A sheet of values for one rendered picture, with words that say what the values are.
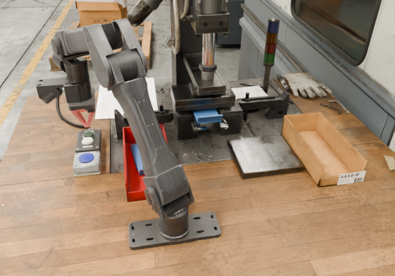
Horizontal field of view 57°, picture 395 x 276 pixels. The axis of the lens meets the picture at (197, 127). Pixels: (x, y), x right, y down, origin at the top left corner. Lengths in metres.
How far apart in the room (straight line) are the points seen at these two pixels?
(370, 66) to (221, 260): 0.94
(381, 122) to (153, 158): 0.87
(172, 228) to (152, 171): 0.13
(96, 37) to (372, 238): 0.72
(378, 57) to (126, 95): 0.96
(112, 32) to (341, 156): 0.70
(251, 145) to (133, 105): 0.45
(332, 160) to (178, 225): 0.51
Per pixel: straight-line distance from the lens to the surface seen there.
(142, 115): 0.73
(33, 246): 0.88
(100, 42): 0.74
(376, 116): 1.40
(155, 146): 0.73
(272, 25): 1.23
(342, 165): 1.09
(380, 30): 1.43
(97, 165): 1.00
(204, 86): 1.03
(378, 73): 1.43
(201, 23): 0.97
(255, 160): 1.01
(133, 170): 1.00
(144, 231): 0.84
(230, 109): 1.10
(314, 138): 1.17
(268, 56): 1.27
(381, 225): 0.96
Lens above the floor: 1.53
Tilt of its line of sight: 33 degrees down
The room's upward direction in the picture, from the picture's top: 1 degrees clockwise
